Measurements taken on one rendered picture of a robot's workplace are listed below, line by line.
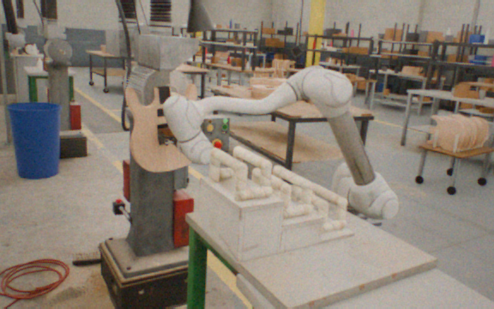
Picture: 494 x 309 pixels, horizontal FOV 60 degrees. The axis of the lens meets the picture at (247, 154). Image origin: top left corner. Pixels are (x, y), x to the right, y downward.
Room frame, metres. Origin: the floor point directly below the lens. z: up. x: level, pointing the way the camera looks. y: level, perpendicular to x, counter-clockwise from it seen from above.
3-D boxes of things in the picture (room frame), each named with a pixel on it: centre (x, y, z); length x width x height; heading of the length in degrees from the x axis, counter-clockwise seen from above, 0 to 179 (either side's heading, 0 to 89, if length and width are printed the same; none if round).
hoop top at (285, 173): (1.34, -0.15, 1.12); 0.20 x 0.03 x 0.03; 31
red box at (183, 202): (2.43, 0.40, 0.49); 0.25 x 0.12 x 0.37; 32
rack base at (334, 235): (1.40, -0.25, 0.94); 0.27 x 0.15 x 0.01; 32
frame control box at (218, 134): (2.34, 0.25, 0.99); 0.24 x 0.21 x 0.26; 32
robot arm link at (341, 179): (2.06, -0.52, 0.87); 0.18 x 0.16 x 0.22; 25
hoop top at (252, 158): (1.26, -0.01, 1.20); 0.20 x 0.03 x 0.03; 31
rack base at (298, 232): (1.32, -0.12, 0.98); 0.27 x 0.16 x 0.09; 32
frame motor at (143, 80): (2.29, 0.50, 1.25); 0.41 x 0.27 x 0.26; 32
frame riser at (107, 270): (2.34, 0.54, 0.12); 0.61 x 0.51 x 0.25; 122
